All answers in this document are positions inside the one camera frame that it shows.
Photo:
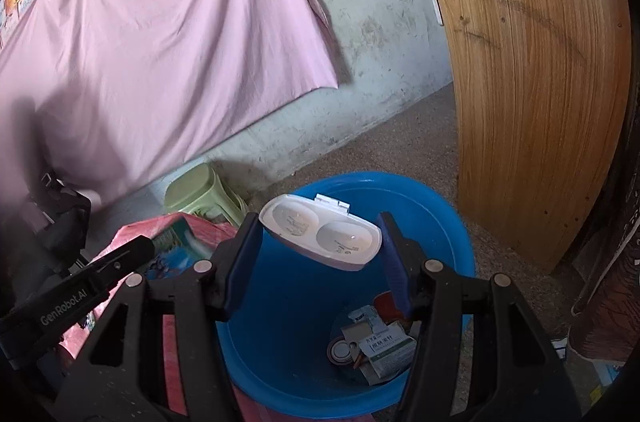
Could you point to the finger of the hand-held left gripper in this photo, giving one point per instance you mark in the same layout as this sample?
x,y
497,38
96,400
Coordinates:
x,y
125,254

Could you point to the white printed paper leaflet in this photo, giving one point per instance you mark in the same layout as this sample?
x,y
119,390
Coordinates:
x,y
360,319

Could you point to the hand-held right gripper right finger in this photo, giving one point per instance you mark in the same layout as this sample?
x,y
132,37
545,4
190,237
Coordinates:
x,y
392,262

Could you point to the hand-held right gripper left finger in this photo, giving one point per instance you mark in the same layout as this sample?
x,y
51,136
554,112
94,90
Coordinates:
x,y
245,262

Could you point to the blue plastic bucket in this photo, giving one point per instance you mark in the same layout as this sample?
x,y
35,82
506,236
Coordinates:
x,y
300,302

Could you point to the red item in bucket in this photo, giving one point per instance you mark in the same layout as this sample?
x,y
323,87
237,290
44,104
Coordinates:
x,y
382,302

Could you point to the crumpled printed packet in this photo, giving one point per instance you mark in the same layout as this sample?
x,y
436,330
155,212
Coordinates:
x,y
175,238

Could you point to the white blue packet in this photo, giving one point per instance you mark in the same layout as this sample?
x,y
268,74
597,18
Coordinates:
x,y
560,348

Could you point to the green plastic stool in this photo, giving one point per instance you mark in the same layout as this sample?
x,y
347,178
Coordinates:
x,y
195,192

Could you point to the round metal lid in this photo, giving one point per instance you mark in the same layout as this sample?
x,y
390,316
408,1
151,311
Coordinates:
x,y
342,352

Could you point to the white plastic hinged case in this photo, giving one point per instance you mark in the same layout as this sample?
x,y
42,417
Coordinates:
x,y
320,242

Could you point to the pink hanging sheet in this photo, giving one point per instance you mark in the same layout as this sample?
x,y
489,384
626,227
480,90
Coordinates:
x,y
150,52

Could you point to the wooden cabinet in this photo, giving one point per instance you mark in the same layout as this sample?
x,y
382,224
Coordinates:
x,y
525,102

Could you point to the green white medicine box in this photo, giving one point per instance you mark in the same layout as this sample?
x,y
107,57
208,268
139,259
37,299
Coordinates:
x,y
390,344

